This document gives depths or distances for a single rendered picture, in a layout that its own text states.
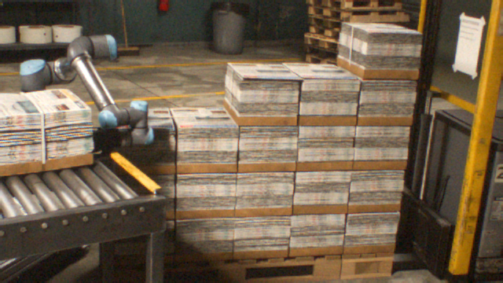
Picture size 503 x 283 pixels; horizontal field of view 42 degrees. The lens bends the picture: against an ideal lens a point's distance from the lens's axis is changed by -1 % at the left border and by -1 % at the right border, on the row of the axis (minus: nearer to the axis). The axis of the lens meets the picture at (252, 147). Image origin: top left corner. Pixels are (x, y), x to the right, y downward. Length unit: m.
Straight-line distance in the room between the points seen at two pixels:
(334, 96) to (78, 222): 1.47
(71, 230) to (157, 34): 8.18
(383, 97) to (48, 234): 1.76
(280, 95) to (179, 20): 7.36
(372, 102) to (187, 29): 7.42
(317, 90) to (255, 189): 0.56
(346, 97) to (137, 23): 7.15
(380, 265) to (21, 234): 2.03
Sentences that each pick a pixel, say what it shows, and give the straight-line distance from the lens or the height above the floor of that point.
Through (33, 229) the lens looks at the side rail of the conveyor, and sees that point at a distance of 2.13.
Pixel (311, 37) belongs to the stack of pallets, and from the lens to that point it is 9.73.
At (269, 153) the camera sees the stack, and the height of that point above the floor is 0.70.
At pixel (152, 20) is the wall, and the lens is 10.14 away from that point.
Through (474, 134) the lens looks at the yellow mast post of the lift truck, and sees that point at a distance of 3.29.
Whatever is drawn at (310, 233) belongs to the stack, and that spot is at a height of 0.28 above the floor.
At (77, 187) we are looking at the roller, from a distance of 2.37.
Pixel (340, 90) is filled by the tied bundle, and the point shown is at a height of 1.01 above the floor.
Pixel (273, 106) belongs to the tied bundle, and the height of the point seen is 0.93.
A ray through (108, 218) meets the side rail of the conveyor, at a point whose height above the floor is 0.76.
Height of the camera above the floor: 1.64
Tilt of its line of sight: 17 degrees down
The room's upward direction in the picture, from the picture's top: 4 degrees clockwise
